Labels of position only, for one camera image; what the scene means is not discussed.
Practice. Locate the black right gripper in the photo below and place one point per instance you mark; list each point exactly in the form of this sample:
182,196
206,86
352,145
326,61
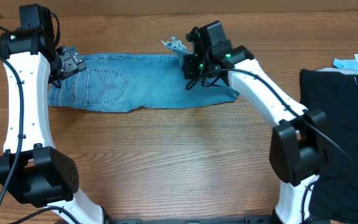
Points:
188,66

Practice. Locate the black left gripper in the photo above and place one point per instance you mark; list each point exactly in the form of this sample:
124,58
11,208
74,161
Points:
74,63

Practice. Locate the light blue denim jeans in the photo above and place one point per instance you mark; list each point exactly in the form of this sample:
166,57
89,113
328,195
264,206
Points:
120,83

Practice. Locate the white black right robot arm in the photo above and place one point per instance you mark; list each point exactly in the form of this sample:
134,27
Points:
297,153

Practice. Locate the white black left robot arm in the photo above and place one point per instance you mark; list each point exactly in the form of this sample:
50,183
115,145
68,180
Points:
32,170

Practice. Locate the black garment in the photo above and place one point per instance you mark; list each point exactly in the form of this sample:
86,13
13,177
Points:
335,196

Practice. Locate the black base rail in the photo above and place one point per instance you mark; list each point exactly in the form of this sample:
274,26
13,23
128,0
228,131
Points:
250,219

